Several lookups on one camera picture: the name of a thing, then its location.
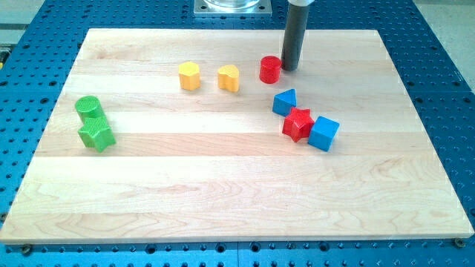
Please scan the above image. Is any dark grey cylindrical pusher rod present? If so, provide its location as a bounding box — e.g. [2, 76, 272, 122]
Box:
[281, 1, 309, 71]

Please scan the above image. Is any blue cube block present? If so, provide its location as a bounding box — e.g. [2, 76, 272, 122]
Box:
[308, 116, 340, 151]

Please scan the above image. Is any green star block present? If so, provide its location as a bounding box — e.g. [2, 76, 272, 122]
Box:
[78, 116, 116, 153]

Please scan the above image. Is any yellow heart block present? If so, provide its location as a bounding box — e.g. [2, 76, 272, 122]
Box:
[217, 65, 240, 93]

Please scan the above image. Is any blue triangle block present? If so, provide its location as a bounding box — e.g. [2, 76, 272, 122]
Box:
[272, 88, 297, 116]

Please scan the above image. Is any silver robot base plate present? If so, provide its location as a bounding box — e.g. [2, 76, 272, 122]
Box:
[193, 0, 272, 16]

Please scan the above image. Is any green cylinder block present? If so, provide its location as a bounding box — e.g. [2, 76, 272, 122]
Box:
[75, 96, 105, 122]

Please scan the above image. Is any yellow hexagon block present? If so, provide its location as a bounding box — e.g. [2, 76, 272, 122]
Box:
[178, 62, 200, 90]

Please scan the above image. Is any red cylinder block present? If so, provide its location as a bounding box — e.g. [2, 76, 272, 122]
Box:
[259, 56, 281, 84]

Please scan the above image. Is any light wooden board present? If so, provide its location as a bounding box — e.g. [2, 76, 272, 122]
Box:
[1, 28, 474, 244]

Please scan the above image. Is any red star block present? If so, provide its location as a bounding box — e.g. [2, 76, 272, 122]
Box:
[282, 108, 315, 142]

